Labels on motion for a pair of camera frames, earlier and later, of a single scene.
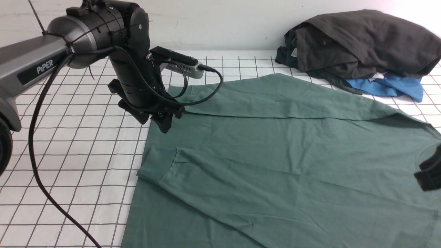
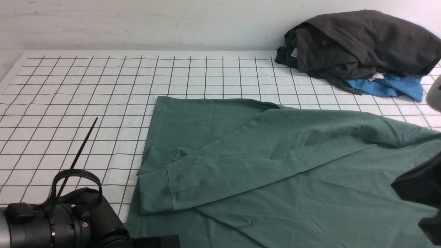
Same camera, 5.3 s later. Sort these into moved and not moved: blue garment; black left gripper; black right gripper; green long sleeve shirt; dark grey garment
Moved: black right gripper; green long sleeve shirt; black left gripper
Not moved: dark grey garment; blue garment
